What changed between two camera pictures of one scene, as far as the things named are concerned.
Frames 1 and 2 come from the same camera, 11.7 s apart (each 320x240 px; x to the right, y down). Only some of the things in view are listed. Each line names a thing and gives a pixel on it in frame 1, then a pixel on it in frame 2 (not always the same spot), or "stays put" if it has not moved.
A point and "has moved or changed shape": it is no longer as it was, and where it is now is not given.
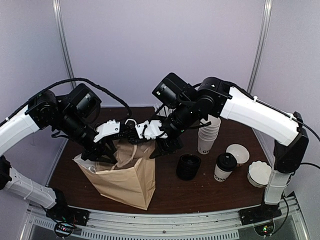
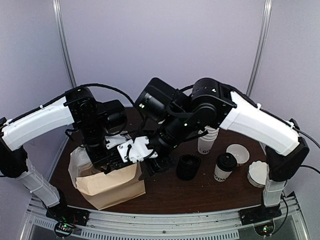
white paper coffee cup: (220, 175) stays put
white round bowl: (240, 153) stays put
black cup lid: (226, 162) stays put
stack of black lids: (188, 167) stays put
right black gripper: (166, 147) to (154, 166)
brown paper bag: (131, 180) has moved or changed shape
